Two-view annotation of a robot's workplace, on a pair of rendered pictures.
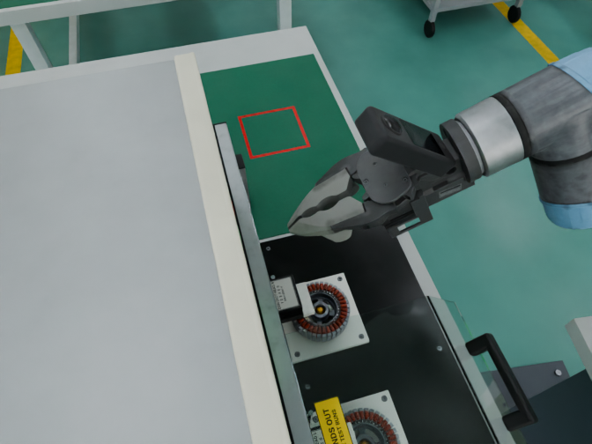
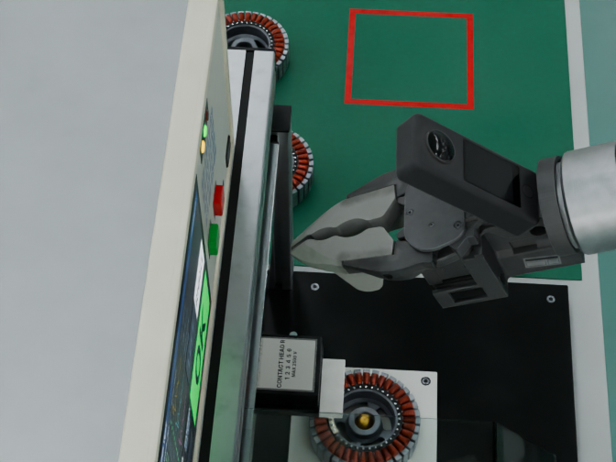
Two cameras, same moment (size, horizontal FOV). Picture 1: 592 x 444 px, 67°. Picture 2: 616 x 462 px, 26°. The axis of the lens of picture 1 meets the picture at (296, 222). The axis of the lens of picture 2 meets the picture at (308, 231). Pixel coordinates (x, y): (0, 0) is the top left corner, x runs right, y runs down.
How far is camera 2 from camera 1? 0.52 m
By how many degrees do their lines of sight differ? 11
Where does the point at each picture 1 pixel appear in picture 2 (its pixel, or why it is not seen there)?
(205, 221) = (155, 206)
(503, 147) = (599, 218)
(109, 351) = (14, 312)
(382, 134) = (414, 157)
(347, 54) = not seen: outside the picture
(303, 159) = not seen: hidden behind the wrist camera
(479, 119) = (579, 170)
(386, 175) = (437, 212)
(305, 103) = (498, 15)
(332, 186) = (367, 205)
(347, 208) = (373, 243)
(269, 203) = not seen: hidden behind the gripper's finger
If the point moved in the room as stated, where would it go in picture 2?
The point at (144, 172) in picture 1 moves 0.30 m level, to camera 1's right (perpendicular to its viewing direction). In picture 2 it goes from (105, 126) to (536, 247)
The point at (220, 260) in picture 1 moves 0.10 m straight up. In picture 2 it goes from (155, 255) to (138, 159)
